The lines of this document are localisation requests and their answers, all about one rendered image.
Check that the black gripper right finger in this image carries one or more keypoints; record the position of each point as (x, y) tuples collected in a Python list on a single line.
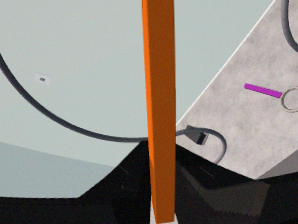
[(206, 193)]

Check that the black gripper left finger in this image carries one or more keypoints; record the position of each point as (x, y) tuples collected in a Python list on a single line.
[(122, 197)]

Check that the orange bar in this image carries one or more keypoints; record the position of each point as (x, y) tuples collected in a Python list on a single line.
[(160, 79)]

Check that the grey loop with purple handle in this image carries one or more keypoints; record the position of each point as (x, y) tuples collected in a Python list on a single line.
[(271, 93)]

